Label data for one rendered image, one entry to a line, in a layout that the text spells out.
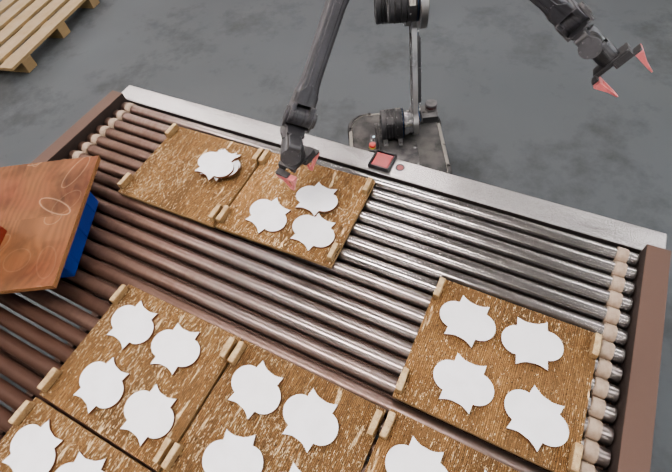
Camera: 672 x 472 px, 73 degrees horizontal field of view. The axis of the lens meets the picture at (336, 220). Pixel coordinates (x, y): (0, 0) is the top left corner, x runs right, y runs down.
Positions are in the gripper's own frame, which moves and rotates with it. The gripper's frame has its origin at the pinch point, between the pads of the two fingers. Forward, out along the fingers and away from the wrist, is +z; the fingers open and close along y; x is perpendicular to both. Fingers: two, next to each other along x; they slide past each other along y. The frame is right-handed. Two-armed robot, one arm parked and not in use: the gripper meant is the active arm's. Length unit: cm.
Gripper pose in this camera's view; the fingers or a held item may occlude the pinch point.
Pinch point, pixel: (301, 177)
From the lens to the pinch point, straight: 142.8
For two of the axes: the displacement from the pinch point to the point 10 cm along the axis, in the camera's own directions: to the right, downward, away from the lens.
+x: -8.3, -3.6, 4.3
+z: 1.2, 6.4, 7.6
